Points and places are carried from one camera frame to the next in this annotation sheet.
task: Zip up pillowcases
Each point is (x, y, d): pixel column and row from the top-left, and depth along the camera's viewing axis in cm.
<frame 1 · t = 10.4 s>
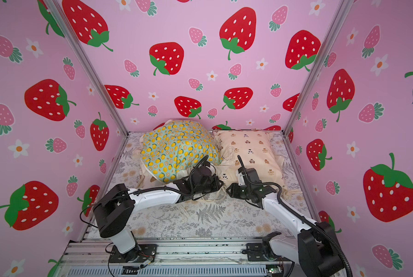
left hand: (227, 183, 82), fingers closed
right hand: (225, 192, 84), fingers open
lemon print pillow: (170, 150, 81), point 25 cm above the table
cream bear print pillow: (241, 149, 98), point 13 cm above the table

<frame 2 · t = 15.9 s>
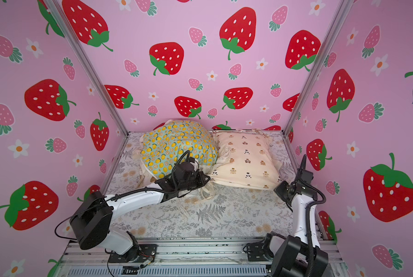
left hand: (212, 178, 82), fingers closed
right hand: (278, 190, 83), fingers closed
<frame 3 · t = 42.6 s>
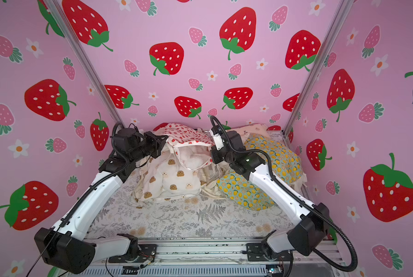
left hand: (170, 133, 72), fingers closed
right hand: (209, 147, 74), fingers closed
lemon print pillow: (289, 166, 85), point 18 cm above the table
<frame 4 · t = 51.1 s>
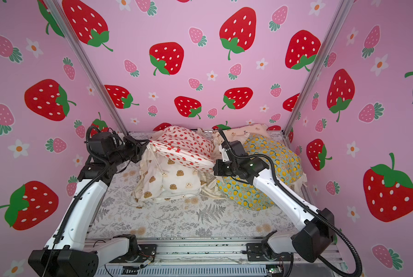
left hand: (150, 138, 71), fingers closed
right hand: (210, 170, 75), fingers closed
strawberry print pillow: (186, 147, 87), point 22 cm above the table
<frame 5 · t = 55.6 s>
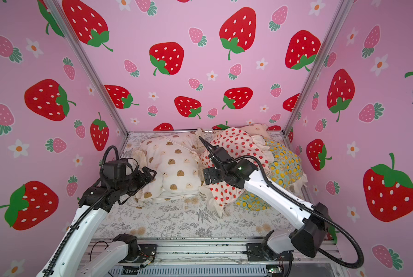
left hand: (151, 176, 75), fingers open
right hand: (209, 175, 75), fingers open
strawberry print pillow: (240, 143, 86), point 25 cm above the table
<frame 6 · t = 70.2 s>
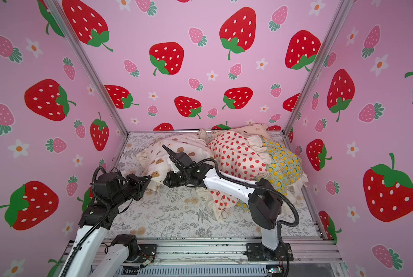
left hand: (152, 174, 73), fingers closed
right hand: (160, 186, 75), fingers closed
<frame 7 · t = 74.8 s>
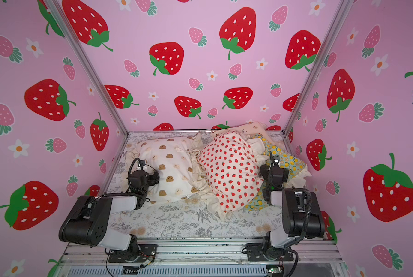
left hand: (147, 171, 94), fingers open
right hand: (272, 165, 93), fingers open
